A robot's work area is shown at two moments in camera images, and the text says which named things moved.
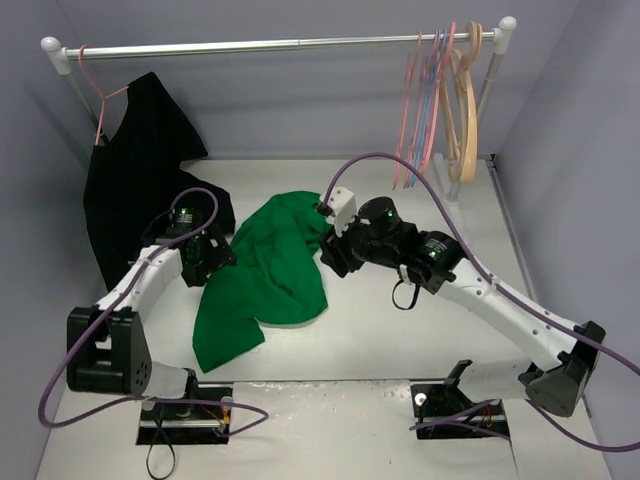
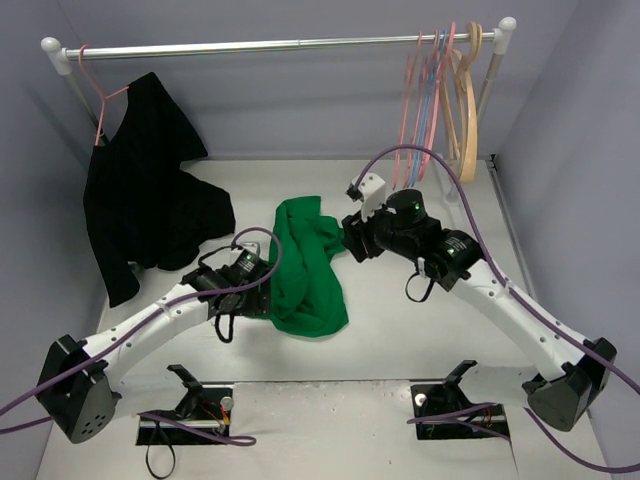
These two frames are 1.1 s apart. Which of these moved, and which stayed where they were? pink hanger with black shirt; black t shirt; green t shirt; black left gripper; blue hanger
Moved: green t shirt; black left gripper
Stayed: blue hanger; black t shirt; pink hanger with black shirt
